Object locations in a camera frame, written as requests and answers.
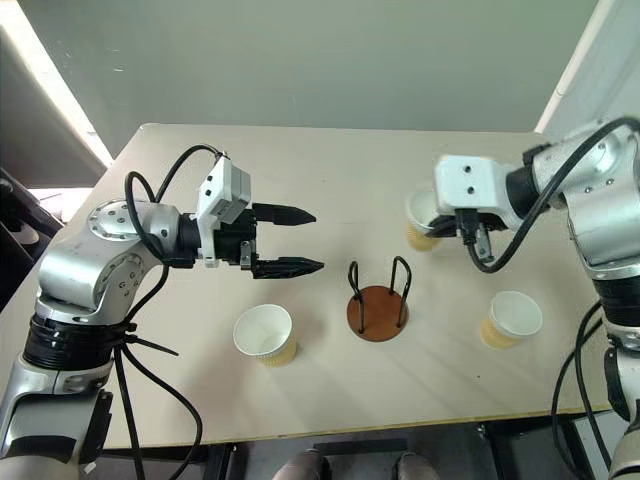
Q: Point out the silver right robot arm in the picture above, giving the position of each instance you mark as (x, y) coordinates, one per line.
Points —
(600, 220)

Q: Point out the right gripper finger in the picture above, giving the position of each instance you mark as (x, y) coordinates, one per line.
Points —
(440, 227)

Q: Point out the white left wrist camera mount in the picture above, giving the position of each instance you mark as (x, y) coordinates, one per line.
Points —
(225, 190)

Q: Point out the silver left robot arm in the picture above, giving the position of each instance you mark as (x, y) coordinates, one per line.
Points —
(75, 270)

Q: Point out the dark rounded shape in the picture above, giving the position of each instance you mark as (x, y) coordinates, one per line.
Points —
(302, 465)
(415, 467)

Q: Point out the dark furniture piece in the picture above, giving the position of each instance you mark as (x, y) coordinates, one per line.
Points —
(20, 235)

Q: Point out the black zip tie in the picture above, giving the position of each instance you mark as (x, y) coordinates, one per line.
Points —
(150, 345)

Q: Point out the yellow white paper cup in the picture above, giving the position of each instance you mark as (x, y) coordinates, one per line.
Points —
(262, 332)
(417, 220)
(515, 315)

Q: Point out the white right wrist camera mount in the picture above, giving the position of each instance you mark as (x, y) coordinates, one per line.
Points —
(465, 190)

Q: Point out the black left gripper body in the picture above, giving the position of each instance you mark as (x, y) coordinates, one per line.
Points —
(234, 242)

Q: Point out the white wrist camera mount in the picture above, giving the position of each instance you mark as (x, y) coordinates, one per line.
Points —
(225, 190)
(465, 190)

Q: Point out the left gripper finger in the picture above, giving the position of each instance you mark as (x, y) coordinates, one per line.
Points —
(282, 215)
(285, 267)

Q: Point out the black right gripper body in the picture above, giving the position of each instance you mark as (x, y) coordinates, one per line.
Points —
(487, 222)

